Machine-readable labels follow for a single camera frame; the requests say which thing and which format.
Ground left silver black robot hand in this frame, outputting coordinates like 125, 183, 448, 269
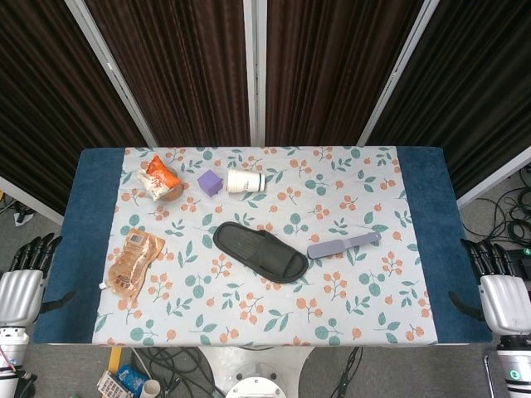
0, 233, 78, 329

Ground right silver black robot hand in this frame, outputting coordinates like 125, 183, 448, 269
449, 238, 531, 337

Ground grey-purple brush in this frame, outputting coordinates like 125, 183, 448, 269
306, 231, 382, 261

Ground black slipper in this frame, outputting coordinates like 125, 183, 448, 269
212, 221, 310, 285

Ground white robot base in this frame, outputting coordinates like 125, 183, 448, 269
197, 345, 313, 398

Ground black power strip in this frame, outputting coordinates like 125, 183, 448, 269
507, 247, 531, 266

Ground white crumpled paper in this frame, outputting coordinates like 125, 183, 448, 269
13, 208, 37, 227

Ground brown clear food pouch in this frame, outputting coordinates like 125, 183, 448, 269
99, 226, 167, 301

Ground blue table cover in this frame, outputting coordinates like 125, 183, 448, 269
32, 146, 495, 346

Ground colourful printed box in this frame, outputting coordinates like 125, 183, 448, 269
96, 370, 126, 398

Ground blue snack packet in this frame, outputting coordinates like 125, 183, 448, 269
116, 363, 151, 393

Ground orange white snack packet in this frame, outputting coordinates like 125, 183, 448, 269
137, 153, 183, 201

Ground brown round pastry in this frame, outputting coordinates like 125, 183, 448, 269
159, 184, 187, 203

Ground brown fabric screen panel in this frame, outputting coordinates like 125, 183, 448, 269
85, 0, 251, 148
367, 0, 531, 201
0, 0, 145, 216
265, 0, 425, 148

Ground purple small box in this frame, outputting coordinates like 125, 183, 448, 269
197, 168, 224, 198

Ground floral tablecloth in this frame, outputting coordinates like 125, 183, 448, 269
92, 145, 440, 347

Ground white paper cup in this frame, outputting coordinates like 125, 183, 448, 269
226, 167, 266, 194

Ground black floor cable bundle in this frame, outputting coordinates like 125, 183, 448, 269
459, 163, 531, 250

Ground black cable tangle under table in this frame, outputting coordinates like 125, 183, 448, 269
131, 346, 227, 398

